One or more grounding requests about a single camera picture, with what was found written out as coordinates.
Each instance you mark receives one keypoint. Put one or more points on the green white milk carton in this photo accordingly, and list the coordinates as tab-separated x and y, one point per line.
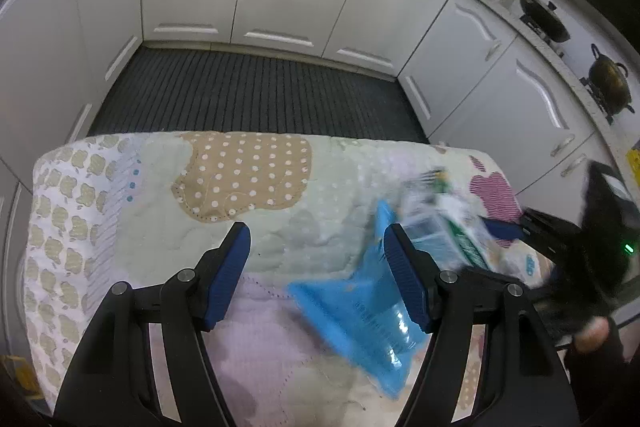
439	220

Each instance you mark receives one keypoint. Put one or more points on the white lower cabinets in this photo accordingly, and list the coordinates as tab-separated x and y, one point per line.
475	75

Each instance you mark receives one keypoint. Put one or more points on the patterned tablecloth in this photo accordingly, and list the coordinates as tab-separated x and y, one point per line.
140	207

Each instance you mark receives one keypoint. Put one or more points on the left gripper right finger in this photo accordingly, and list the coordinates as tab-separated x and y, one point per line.
426	290

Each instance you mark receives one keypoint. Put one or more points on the dark floor mat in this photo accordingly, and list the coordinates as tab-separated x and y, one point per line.
193	90

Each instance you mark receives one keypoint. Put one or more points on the right gloved hand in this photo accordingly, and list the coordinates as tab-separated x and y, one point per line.
592	336

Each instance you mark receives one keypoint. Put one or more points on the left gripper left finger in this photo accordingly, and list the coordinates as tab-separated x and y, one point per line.
198	298

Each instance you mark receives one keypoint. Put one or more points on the dark stock pot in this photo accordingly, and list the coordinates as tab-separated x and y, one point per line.
607	83

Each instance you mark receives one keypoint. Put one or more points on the black frying pan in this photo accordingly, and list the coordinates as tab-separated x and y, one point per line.
543	16

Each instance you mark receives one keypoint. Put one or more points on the blue snack bag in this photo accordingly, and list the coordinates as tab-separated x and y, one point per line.
362	318

